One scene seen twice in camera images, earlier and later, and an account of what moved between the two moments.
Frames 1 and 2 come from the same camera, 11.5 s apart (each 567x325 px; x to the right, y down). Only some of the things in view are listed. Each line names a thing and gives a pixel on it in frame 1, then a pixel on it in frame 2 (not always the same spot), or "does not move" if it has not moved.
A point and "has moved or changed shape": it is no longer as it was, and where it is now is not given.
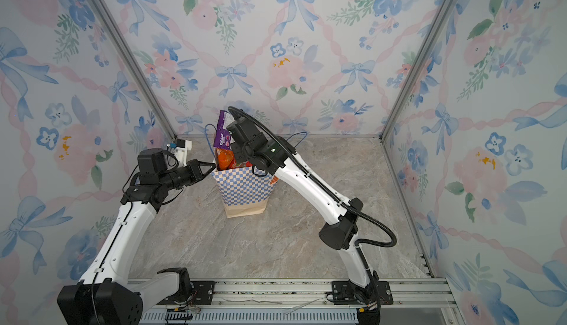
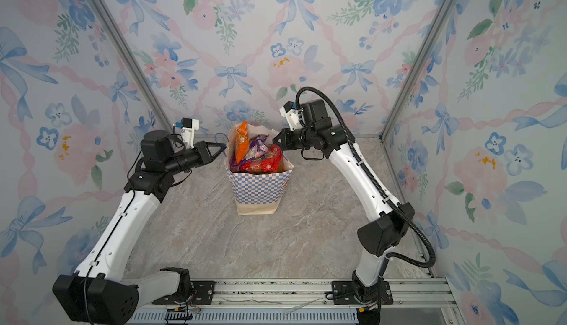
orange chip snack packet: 224,158 has moved or changed shape
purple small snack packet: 223,138 has moved or changed shape
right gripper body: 244,153 to 300,138
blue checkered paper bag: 244,193 has moved or changed shape
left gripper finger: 205,168 to 222,147
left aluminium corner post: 100,6 does not move
